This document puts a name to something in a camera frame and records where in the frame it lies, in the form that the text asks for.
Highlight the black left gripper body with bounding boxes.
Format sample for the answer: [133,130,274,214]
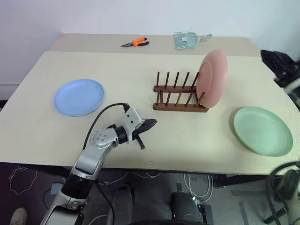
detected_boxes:
[132,120,150,141]

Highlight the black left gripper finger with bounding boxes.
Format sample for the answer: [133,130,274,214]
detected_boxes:
[141,118,158,132]
[136,134,146,150]

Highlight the wooden dish rack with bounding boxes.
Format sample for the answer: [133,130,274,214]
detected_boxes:
[153,71,210,113]

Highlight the dark rounded shape under table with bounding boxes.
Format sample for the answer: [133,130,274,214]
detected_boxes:
[169,191,203,221]
[112,183,135,221]

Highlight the blue plate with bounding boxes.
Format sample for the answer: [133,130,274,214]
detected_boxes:
[53,79,105,117]

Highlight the pink plate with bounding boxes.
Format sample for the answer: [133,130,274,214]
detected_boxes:
[196,49,229,109]

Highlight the teal dustpan in plastic wrap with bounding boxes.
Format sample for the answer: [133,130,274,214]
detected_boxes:
[173,32,213,50]

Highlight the blue tape patch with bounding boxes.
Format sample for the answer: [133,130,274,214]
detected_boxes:
[50,182,64,195]

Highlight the green plate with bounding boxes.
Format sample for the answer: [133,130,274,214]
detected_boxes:
[233,106,294,158]

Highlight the black machine beside table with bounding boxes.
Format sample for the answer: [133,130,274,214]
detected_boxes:
[260,49,300,88]

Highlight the beige shoe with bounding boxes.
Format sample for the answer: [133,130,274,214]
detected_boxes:
[10,207,29,225]

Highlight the dark round right wrist part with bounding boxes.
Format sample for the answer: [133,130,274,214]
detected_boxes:
[284,169,300,200]

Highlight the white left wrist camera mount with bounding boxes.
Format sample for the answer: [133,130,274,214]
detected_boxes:
[122,106,144,143]

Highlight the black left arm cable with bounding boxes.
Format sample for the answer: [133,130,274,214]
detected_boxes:
[82,102,130,150]

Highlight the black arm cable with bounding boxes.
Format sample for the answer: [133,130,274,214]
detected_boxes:
[82,102,130,150]
[268,160,300,225]

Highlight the white cable bundle on floor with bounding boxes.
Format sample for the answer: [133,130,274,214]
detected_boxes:
[182,172,213,203]

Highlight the orange handled pliers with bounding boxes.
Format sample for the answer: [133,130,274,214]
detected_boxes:
[120,37,150,48]

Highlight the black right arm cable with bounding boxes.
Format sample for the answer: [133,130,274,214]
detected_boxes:
[268,160,300,225]

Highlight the thin white cord on floor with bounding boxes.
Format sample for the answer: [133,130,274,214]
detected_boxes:
[9,165,38,195]

